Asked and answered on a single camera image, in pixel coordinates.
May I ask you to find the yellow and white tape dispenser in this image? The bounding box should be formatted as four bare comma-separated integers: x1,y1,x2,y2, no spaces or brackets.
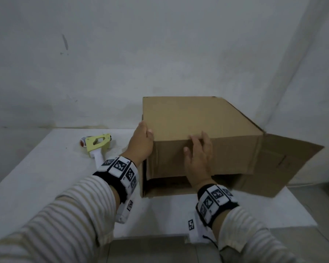
86,133,112,168

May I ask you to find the brown packing tape roll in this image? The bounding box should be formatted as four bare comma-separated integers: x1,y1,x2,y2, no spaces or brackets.
80,136,95,148

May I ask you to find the right wrist marker tracker band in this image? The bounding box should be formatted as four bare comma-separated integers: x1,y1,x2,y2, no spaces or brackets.
188,184,239,244

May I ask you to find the brown cardboard box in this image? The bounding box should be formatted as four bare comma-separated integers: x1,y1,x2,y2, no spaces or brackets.
141,96,325,200

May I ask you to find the wrist marker tracker band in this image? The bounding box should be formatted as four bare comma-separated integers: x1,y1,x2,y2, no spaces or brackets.
188,184,239,244
93,156,139,224

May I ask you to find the left wrist marker tracker band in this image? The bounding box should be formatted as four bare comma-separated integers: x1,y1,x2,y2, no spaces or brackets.
93,156,139,224

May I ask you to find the person's left forearm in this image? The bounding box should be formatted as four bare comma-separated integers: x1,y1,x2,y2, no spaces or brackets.
0,175,117,263

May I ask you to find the person's right forearm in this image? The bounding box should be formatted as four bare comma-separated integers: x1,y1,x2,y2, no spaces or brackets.
218,207,300,263

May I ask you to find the person's right hand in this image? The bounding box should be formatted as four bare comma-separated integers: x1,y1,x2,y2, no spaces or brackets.
183,131,213,190

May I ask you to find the person's left hand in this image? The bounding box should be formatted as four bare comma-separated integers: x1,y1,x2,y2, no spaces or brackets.
122,121,155,168

